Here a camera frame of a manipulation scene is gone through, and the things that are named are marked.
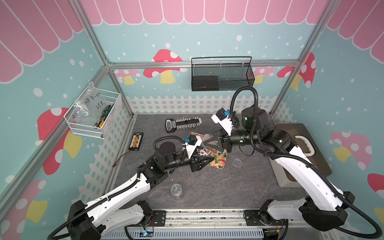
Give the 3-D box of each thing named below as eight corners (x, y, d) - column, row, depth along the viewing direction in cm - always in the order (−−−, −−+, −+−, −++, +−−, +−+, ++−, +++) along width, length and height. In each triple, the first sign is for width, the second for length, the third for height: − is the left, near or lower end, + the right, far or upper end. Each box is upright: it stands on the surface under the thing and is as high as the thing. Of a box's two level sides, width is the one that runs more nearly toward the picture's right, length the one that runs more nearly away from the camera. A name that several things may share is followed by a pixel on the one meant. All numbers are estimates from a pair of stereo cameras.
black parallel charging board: (129, 150, 102) (128, 148, 100) (134, 134, 111) (133, 132, 109) (139, 150, 102) (138, 148, 100) (143, 134, 111) (142, 132, 109)
